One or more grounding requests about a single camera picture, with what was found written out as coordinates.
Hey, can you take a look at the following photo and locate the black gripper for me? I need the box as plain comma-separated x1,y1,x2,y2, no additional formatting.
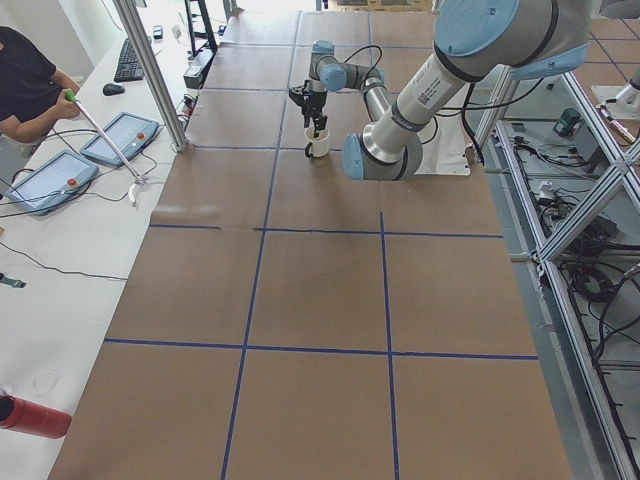
301,90,328,138

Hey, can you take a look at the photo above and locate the white mug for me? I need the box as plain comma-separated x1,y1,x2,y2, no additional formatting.
304,126,330,159

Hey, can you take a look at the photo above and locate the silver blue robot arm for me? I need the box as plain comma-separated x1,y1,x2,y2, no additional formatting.
289,0,591,181

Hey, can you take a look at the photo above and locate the far blue teach pendant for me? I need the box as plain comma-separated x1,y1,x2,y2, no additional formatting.
80,112,160,167

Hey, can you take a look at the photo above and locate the blue teach pendant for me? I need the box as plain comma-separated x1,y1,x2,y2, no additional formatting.
5,150,99,215
80,112,160,167

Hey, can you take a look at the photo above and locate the black keyboard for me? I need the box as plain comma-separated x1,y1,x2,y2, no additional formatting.
114,39,144,83

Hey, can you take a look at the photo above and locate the brown paper table cover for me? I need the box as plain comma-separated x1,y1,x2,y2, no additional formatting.
51,12,572,479

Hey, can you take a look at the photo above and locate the black computer mouse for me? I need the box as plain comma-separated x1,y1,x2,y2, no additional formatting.
102,83,126,96

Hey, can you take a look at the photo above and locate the near blue teach pendant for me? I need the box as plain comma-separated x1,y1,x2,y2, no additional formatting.
5,150,99,215

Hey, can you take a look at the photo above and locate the seated person black shirt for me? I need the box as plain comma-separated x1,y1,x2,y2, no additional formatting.
1,26,80,144

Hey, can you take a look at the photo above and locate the red water bottle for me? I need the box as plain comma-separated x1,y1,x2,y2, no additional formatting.
1,395,72,439

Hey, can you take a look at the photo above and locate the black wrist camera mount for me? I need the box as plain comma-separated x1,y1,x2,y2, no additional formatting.
288,85,307,108

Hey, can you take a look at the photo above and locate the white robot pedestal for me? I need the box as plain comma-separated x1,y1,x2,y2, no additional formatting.
416,116,471,176

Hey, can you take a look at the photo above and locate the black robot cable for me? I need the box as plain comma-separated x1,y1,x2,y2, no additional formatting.
339,43,506,146

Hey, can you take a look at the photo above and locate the green handled grabber stick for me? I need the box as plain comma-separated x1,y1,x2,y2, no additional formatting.
63,89,148,186

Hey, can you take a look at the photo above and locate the aluminium frame post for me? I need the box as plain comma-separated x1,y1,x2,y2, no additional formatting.
113,0,188,152

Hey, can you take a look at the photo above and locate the aluminium side frame rail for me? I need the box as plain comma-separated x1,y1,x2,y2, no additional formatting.
474,63,639,479

